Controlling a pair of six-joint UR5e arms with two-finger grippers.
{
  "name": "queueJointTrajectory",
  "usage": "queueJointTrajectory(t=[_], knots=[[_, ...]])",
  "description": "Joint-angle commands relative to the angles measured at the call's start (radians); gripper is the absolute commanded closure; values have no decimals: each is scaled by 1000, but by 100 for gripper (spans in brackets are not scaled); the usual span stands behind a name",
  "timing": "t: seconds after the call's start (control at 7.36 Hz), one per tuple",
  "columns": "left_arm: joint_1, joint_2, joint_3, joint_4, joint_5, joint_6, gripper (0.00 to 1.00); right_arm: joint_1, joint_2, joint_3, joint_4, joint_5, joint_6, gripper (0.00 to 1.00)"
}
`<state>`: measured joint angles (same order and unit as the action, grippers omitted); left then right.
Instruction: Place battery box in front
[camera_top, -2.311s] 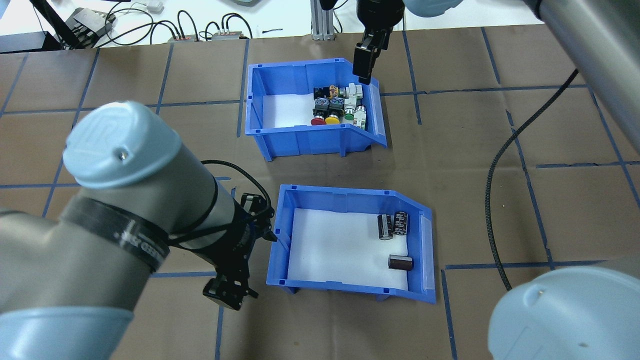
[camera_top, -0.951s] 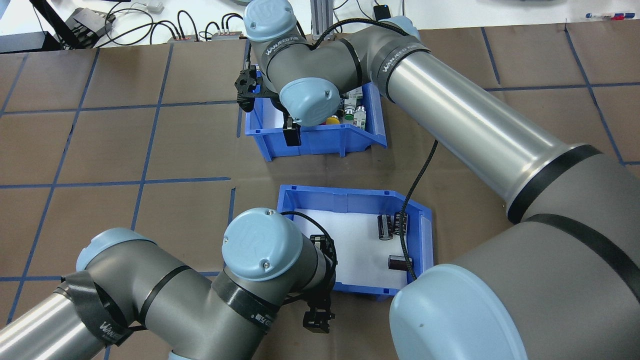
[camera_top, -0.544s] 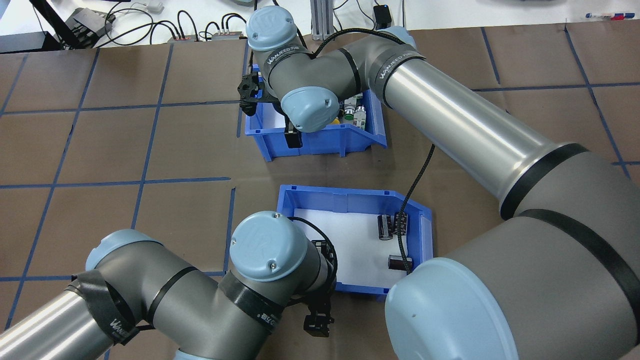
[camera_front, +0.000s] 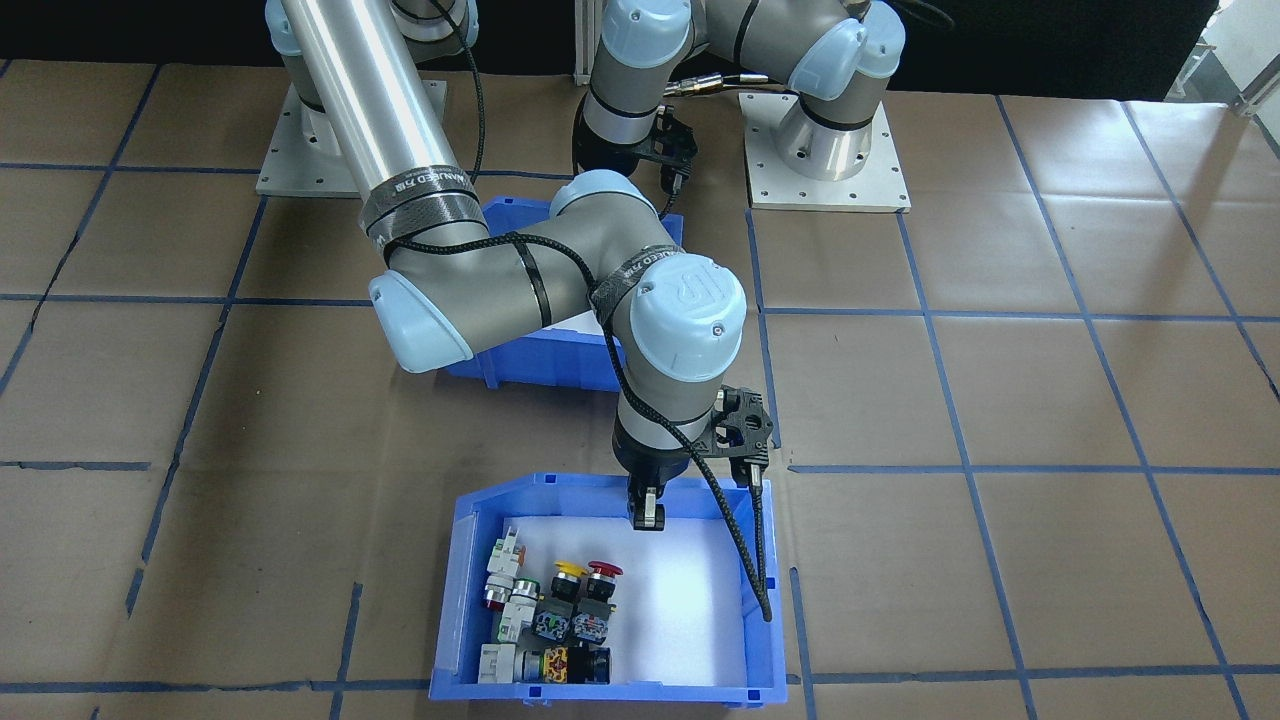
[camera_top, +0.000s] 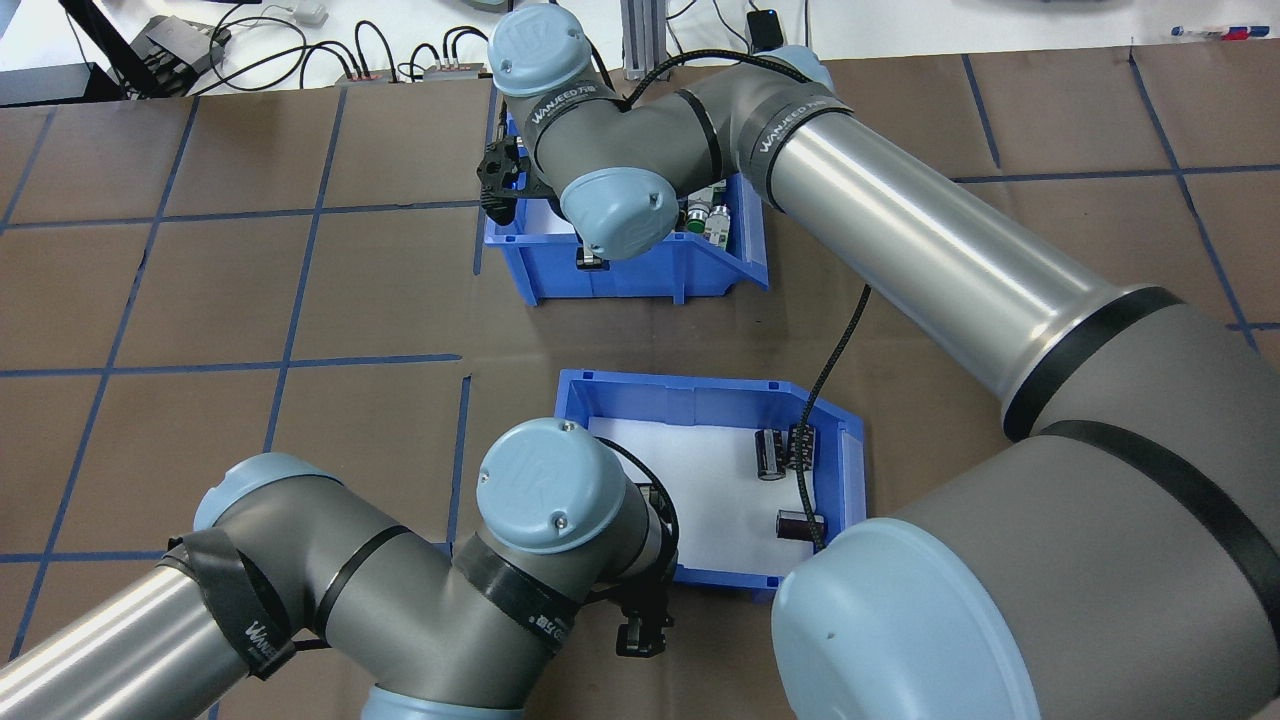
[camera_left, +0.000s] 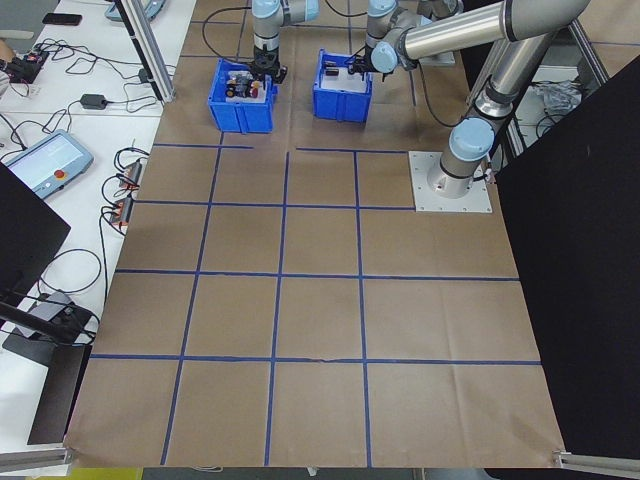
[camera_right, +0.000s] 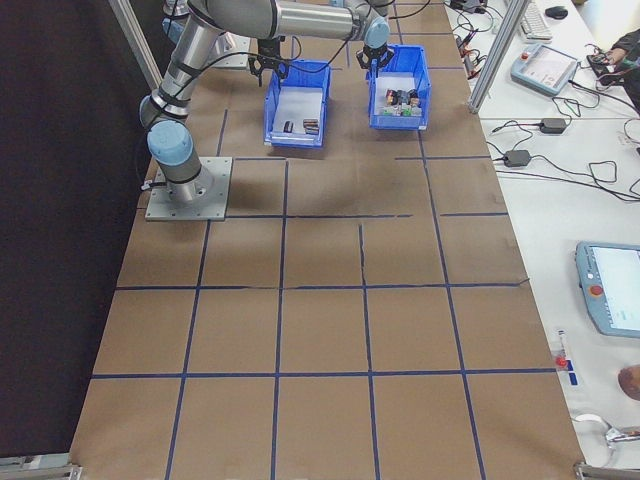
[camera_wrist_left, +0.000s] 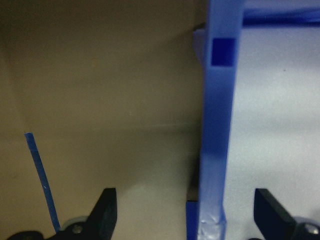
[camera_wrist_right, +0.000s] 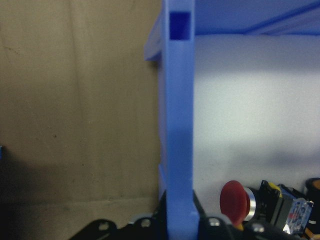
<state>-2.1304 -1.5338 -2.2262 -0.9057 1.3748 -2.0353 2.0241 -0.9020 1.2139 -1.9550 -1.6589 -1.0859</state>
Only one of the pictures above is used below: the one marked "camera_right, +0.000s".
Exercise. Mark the silver metal tool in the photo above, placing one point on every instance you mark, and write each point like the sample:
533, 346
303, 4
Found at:
620, 436

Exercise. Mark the aluminium upright post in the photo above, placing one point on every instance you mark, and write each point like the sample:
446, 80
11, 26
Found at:
492, 60

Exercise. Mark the gray small box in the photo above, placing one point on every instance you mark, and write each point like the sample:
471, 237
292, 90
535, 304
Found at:
470, 5

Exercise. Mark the black frame cover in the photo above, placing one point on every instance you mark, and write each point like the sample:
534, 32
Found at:
60, 225

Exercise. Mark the white small label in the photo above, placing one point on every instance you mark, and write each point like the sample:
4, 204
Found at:
625, 139

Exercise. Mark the white foam bin liner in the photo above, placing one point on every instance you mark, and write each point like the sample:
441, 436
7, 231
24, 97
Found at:
397, 82
297, 107

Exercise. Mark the white strip red dot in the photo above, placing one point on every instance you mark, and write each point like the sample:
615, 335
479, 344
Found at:
562, 350

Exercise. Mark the blue plastic button bin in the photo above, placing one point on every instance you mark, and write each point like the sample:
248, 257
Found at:
400, 123

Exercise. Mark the person forearm dark sleeve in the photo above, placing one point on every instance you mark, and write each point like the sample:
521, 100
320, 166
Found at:
631, 42

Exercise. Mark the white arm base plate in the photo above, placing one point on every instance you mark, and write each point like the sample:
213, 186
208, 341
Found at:
215, 200
235, 60

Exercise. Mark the blue small label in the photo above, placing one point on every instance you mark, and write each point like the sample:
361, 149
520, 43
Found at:
575, 378

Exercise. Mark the black electronics box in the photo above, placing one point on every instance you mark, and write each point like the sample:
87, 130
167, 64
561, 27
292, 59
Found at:
600, 62

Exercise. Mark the blue plastic battery bin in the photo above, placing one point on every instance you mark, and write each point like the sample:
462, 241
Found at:
295, 141

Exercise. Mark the light blue teach pendant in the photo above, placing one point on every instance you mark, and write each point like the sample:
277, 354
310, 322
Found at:
545, 70
610, 290

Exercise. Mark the black power adapter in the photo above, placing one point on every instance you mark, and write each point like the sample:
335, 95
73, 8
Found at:
553, 125
517, 158

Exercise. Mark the red mushroom push button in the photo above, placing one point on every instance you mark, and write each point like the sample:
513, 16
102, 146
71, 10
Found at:
391, 95

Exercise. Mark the person hand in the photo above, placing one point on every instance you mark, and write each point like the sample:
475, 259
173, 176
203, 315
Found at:
618, 51

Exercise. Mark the white keyboard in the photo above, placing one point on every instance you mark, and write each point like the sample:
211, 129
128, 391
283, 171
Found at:
536, 22

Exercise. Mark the aluminium corner bar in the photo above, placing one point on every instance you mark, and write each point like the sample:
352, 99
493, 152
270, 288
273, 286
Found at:
600, 472
40, 467

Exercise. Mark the brown rounded object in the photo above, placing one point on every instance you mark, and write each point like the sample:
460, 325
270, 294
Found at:
631, 382

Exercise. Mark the black computer mouse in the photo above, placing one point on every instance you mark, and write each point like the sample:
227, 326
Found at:
556, 11

